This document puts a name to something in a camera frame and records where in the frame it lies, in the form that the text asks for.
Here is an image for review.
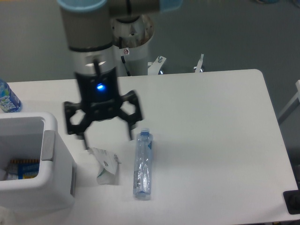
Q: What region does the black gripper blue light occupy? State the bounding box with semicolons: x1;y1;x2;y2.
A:
63;68;143;150

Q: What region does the white push-lid trash can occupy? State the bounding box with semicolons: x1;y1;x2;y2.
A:
0;112;76;210

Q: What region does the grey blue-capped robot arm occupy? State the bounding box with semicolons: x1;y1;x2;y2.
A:
58;0;182;140

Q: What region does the crumpled white paper carton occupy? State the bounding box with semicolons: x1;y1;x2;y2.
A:
88;147;121;185

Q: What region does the empty clear plastic bottle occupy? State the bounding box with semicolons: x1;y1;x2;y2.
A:
133;128;153;201

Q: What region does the blue labelled drink bottle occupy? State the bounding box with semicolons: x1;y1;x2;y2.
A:
0;79;23;113

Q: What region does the blue yellow packet in bin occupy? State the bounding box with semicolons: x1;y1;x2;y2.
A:
5;159;40;180

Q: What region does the black clamp at table edge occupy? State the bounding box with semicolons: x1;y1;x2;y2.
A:
283;190;300;215

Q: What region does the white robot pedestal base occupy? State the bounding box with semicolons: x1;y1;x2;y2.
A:
111;15;166;77

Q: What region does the white frame at right edge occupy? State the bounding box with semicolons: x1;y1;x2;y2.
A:
277;80;300;125

